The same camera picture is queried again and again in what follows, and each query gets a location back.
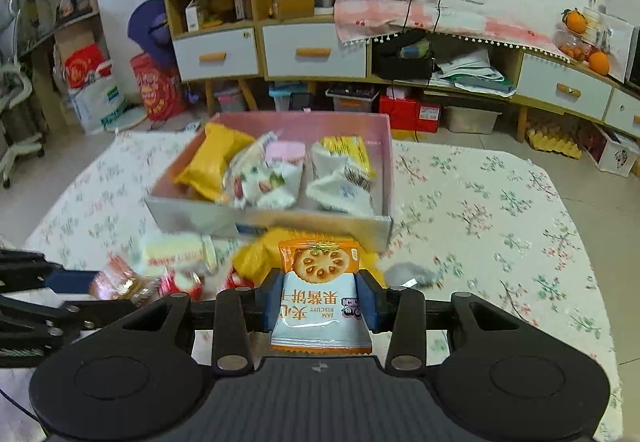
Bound red white snack pack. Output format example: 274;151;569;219
222;270;254;289

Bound pink cake pack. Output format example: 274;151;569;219
264;140;306;166

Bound red storage box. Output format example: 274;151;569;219
378;96;442;133

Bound white office chair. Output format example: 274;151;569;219
1;62;44;189

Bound wooden cabinet with drawers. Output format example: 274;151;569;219
164;0;639;136

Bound yellow noodle snack pack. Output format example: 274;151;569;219
320;136;375;179

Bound pink cardboard box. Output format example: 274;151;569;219
145;112;394;253

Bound oranges on stand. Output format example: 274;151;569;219
555;8;612;76

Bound silver small wrapper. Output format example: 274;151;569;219
384;261;437;288

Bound white shopping bag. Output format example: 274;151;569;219
63;44;128;135

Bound gold wafer pack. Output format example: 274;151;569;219
89;255;160;307

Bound white cream cake pack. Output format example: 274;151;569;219
137;232;218;277

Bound red candy pack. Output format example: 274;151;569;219
158;270;204;301

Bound pink cloth on cabinet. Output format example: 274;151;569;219
333;0;570;63

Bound white blue biscuit pack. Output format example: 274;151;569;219
270;241;372;354

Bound red gift bag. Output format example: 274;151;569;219
130;54;186;121

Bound large yellow snack pack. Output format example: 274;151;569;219
174;123;255;202

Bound floral tablecloth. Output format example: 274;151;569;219
23;131;623;441

